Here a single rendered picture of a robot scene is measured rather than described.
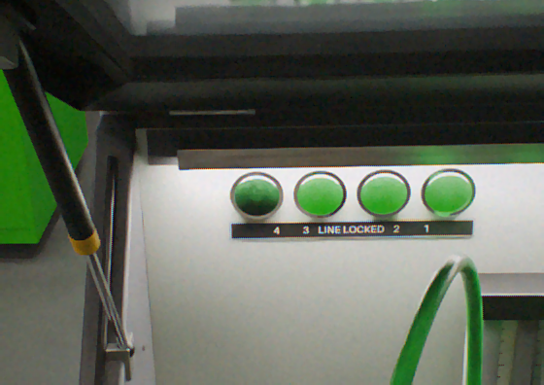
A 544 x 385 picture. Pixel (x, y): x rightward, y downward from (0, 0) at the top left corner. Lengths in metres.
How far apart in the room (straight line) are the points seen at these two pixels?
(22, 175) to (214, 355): 2.41
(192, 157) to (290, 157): 0.09
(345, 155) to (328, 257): 0.13
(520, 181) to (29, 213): 2.65
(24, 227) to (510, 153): 2.72
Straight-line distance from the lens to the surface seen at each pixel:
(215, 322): 1.05
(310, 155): 0.92
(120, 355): 0.89
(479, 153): 0.94
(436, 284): 0.74
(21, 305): 3.40
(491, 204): 1.00
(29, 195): 3.47
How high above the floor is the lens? 1.83
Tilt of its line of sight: 27 degrees down
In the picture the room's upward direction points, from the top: 1 degrees counter-clockwise
